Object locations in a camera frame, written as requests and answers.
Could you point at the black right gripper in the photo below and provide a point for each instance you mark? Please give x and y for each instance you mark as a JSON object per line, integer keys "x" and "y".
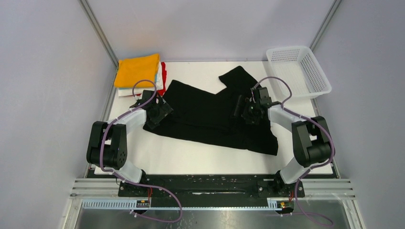
{"x": 254, "y": 120}

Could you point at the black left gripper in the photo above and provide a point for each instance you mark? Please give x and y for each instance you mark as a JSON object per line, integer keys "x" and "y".
{"x": 164, "y": 109}

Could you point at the black t shirt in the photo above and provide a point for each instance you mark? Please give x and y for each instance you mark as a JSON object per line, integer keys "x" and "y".
{"x": 208, "y": 118}

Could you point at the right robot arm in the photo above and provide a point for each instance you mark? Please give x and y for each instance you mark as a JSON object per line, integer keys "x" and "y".
{"x": 311, "y": 139}

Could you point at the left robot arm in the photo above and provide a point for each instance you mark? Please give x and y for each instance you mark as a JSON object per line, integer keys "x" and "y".
{"x": 108, "y": 145}

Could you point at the folded red t shirt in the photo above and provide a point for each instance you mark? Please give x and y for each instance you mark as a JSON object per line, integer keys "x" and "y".
{"x": 161, "y": 87}

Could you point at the folded white t shirt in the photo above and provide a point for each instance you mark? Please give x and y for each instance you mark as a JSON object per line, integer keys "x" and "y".
{"x": 128, "y": 91}

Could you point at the folded orange t shirt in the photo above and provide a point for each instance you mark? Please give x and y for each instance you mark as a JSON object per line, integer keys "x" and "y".
{"x": 133, "y": 70}

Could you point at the white plastic basket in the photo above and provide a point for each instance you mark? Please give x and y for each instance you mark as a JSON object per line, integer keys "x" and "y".
{"x": 299, "y": 68}

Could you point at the right controller box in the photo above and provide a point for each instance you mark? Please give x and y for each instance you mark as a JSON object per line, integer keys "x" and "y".
{"x": 283, "y": 204}

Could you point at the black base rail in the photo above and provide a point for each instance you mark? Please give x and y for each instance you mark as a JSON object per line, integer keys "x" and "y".
{"x": 206, "y": 191}

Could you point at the left aluminium frame post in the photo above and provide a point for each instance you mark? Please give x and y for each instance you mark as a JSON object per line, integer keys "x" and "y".
{"x": 99, "y": 31}

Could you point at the aluminium frame post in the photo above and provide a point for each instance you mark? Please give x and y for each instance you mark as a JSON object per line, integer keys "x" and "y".
{"x": 99, "y": 31}
{"x": 326, "y": 21}

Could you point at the right aluminium frame post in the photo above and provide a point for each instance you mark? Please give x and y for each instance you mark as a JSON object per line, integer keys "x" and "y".
{"x": 326, "y": 21}

